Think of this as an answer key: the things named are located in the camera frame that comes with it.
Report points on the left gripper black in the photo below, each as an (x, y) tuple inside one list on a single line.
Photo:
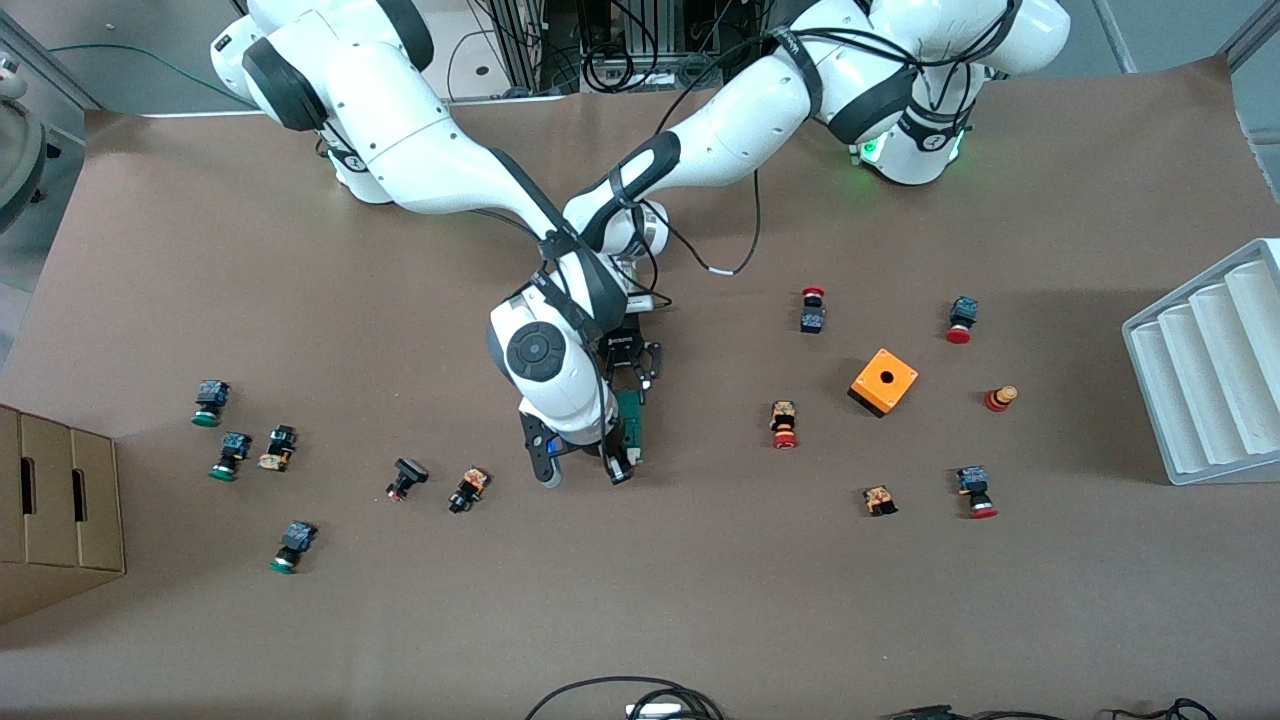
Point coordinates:
[(623, 349)]

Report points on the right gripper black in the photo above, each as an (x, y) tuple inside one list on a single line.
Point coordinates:
[(619, 464)]

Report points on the green circuit board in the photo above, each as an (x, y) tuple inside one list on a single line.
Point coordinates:
[(632, 420)]

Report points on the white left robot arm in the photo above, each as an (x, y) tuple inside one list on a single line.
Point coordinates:
[(740, 130)]

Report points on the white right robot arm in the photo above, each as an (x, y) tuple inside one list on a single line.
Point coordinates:
[(420, 150)]

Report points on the black square pushbutton red block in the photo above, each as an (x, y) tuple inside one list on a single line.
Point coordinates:
[(410, 470)]

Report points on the orange black contact block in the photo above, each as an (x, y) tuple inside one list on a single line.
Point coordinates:
[(880, 500)]

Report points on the white power strip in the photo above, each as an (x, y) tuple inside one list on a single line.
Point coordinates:
[(655, 711)]

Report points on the red yellow button head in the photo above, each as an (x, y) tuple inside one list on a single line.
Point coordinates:
[(998, 400)]

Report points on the brown cardboard box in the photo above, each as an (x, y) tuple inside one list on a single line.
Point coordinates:
[(60, 520)]

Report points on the white slotted tray rack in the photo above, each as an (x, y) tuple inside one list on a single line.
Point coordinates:
[(1200, 380)]

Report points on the grey round machine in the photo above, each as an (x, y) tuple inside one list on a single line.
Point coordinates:
[(15, 150)]

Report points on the red yellow emergency stop switch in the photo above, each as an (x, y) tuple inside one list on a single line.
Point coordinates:
[(784, 425)]

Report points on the red mushroom pushbutton switch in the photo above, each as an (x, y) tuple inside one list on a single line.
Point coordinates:
[(812, 320), (963, 312), (975, 485)]

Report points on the orange button enclosure box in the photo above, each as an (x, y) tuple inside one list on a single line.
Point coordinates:
[(900, 385)]

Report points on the green mushroom pushbutton switch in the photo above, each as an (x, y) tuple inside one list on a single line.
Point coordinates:
[(235, 448), (212, 395), (298, 538)]

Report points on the aluminium frame post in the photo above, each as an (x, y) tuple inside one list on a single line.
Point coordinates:
[(520, 50)]

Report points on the grey metal frame post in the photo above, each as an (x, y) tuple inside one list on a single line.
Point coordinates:
[(1260, 120)]

